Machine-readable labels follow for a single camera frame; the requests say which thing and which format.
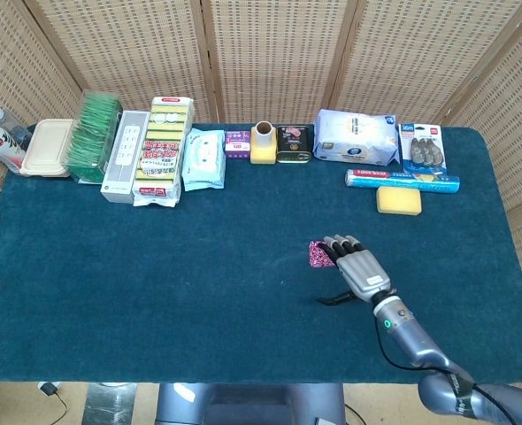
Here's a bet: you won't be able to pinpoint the white bottle black print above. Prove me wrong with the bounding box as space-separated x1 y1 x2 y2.
0 119 27 174

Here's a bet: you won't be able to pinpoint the light blue wet wipes pack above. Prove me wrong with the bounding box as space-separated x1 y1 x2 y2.
181 127 226 192

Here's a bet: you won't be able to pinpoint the grey metal table leg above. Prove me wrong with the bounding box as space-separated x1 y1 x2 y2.
85 382 138 425

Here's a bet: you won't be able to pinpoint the woven bamboo folding screen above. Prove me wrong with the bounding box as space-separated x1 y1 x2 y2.
0 0 522 351

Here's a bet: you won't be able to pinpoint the white blue tissue pack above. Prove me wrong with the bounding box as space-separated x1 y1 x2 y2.
312 108 399 167

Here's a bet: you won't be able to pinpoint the small purple box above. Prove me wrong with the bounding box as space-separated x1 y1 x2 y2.
224 129 252 160

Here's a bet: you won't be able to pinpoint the yellow tape holder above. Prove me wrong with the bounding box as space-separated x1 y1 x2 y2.
249 132 278 166

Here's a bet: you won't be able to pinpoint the white power strip box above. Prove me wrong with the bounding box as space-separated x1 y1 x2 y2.
100 110 150 205

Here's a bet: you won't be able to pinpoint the yellow rectangular sponge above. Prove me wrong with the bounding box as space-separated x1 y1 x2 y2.
375 185 423 217

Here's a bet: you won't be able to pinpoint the black power adapter with cable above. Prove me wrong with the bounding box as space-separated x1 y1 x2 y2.
38 382 70 421

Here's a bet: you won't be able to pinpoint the magenta patterned cloth square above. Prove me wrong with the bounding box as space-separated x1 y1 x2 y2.
308 240 336 269

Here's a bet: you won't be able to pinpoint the clear box green tea bags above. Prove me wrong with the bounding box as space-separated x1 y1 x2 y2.
64 89 124 184

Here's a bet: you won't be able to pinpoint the beige lidded lunch box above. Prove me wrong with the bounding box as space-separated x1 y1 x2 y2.
19 118 75 179

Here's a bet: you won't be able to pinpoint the teal carpet table mat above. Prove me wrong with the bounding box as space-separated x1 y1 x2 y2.
0 123 522 385

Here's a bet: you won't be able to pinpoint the yellow sponges multipack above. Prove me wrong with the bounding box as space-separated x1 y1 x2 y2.
132 96 196 208

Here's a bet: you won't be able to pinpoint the white roll cardboard core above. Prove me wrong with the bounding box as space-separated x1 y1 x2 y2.
254 121 274 151

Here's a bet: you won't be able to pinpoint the clear water bottle white cap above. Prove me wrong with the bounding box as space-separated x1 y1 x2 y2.
0 104 32 143

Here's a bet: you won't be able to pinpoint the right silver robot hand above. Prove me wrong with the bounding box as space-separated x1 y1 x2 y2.
316 235 398 307

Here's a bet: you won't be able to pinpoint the blue food wrap box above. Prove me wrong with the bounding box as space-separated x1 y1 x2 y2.
344 168 461 195

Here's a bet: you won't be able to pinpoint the black gold luncheon meat can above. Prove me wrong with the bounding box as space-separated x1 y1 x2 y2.
276 124 312 165

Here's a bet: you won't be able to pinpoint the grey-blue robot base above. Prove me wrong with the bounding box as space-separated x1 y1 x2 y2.
156 382 347 425

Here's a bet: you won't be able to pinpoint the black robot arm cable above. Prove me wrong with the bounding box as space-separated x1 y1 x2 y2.
374 325 517 425

